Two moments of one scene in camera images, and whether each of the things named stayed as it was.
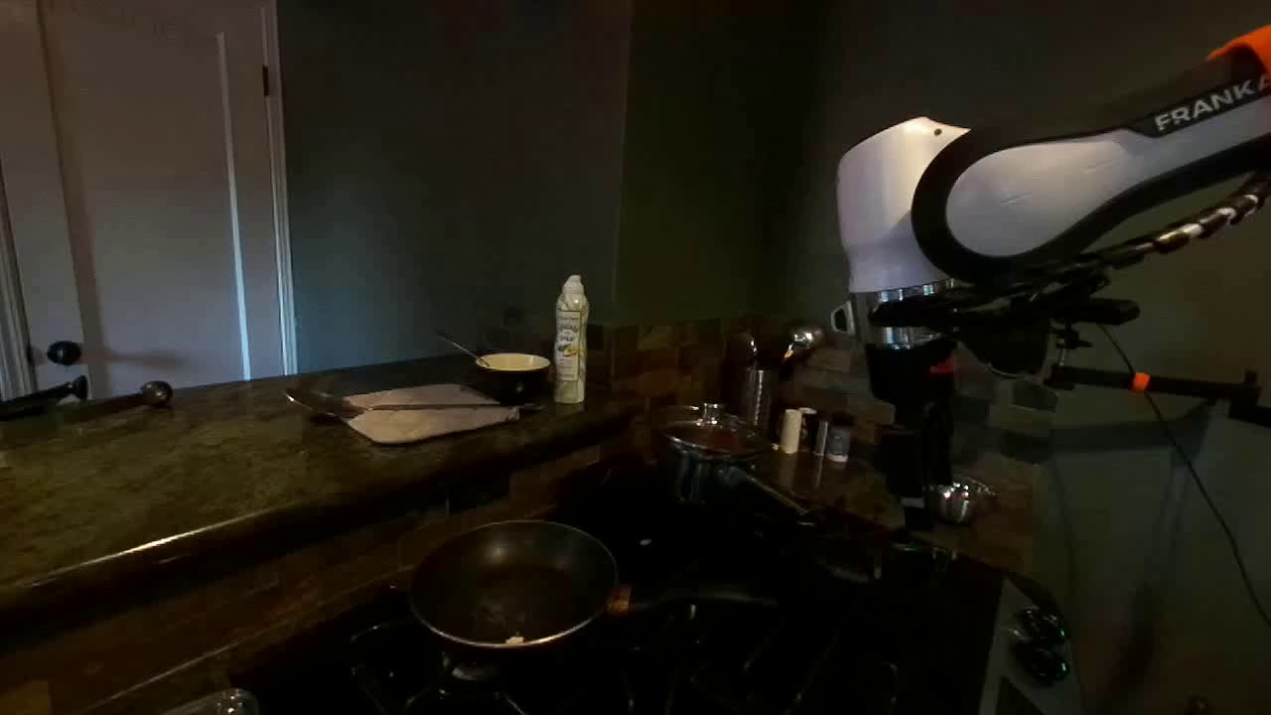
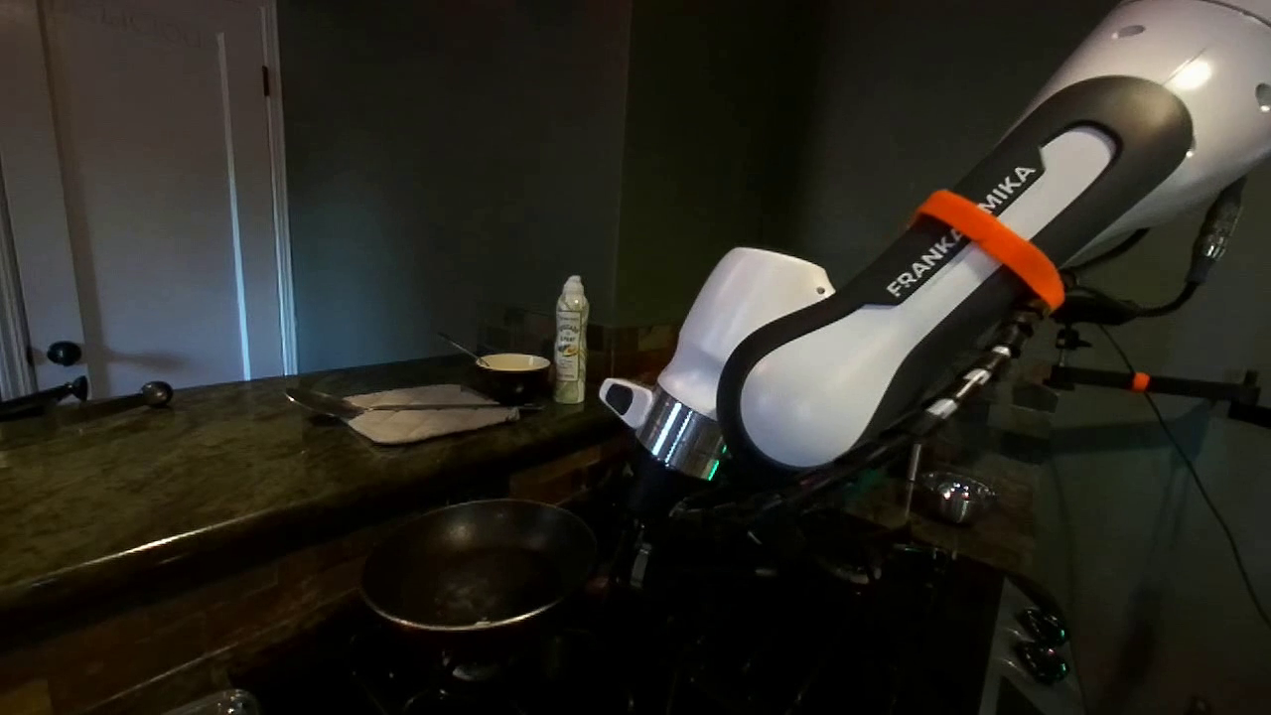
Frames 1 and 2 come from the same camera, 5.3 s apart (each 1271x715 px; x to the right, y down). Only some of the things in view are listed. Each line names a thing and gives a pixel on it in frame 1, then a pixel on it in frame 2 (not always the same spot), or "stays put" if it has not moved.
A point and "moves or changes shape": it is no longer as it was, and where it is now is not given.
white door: x=144 y=194 stays put
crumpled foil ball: x=962 y=495 stays put
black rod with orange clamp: x=1243 y=394 stays put
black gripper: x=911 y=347 to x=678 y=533
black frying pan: x=518 y=586 moves or changes shape
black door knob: x=66 y=353 stays put
